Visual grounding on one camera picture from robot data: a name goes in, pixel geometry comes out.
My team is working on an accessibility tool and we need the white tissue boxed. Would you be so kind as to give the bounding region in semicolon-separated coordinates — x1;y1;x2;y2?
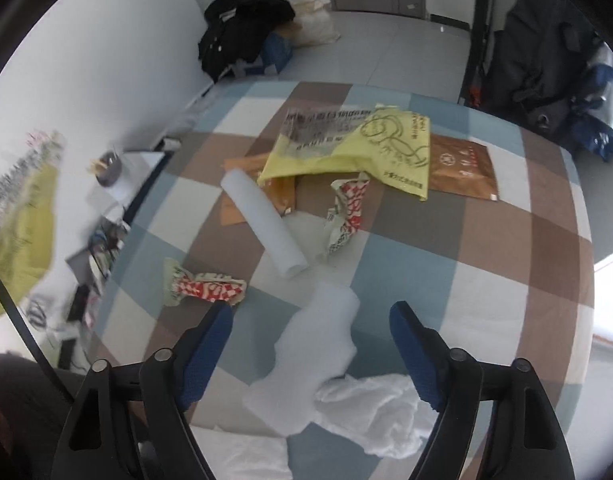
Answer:
190;426;293;480
314;374;437;460

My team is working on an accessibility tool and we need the red white wrapper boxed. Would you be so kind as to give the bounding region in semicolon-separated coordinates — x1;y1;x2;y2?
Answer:
162;258;248;307
323;172;370;259

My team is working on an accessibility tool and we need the yellow plastic bag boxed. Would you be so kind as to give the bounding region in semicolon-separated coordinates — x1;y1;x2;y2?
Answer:
258;106;431;200

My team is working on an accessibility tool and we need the white side shelf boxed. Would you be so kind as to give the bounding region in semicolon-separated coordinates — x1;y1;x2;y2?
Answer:
67;151;169;290

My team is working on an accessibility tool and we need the black pen cup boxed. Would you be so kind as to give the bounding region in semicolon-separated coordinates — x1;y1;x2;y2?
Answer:
88;151;122;188

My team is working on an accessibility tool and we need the large orange foil packet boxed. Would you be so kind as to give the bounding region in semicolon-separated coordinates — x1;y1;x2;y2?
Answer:
429;133;499;202

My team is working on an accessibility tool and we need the small orange foil packet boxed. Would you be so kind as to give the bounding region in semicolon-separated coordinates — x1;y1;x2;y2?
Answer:
221;153;297;226

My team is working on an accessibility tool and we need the checkered tablecloth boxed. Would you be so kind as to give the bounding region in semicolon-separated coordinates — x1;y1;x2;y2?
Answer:
92;79;597;480

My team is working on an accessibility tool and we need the black coat rack pole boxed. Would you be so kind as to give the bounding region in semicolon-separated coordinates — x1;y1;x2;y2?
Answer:
459;0;492;107

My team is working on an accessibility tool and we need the black hanging jacket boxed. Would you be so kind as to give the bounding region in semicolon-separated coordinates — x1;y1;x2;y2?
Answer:
481;0;600;136

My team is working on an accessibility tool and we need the black clothes pile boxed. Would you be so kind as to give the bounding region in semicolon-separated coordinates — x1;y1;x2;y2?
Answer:
198;0;296;82

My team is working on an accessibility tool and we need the beige tote bag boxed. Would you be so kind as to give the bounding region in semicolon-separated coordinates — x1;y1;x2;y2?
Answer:
291;0;341;48

